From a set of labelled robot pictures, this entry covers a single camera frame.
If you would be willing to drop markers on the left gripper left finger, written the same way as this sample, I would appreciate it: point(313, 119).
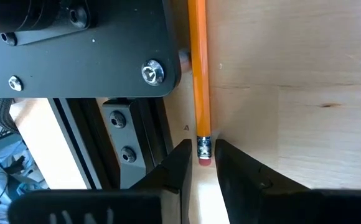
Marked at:
point(155, 199)

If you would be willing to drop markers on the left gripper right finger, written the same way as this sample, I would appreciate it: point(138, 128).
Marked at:
point(261, 202)

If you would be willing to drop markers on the orange pencil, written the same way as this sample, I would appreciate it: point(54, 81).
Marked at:
point(200, 77)

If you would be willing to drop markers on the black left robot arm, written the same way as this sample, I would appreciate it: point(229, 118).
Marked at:
point(18, 12)

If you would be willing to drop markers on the grey metal corner bracket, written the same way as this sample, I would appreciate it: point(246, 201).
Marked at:
point(127, 137)

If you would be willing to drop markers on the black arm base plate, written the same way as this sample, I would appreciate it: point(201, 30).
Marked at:
point(74, 68)

